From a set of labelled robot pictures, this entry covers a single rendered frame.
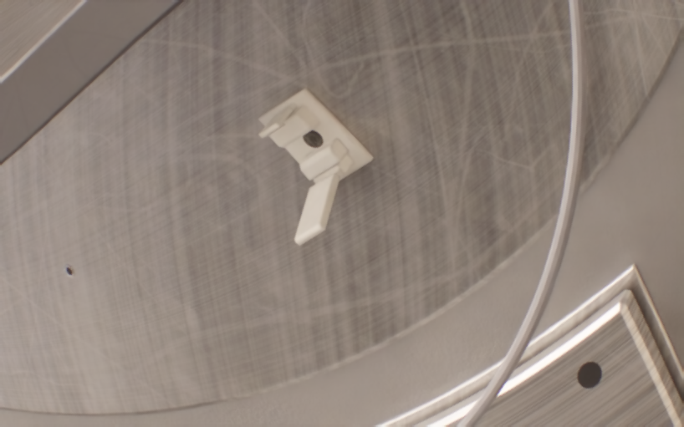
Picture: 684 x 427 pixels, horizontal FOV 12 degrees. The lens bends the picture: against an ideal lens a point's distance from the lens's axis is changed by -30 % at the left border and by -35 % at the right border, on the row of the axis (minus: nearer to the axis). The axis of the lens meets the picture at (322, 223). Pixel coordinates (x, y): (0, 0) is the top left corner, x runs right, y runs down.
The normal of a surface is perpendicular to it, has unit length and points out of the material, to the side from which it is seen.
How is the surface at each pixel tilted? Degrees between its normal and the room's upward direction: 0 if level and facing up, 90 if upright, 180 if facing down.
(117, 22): 90
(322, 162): 90
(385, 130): 90
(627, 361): 90
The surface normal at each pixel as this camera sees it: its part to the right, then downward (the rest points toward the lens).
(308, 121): 0.63, -0.40
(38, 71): -0.41, 0.55
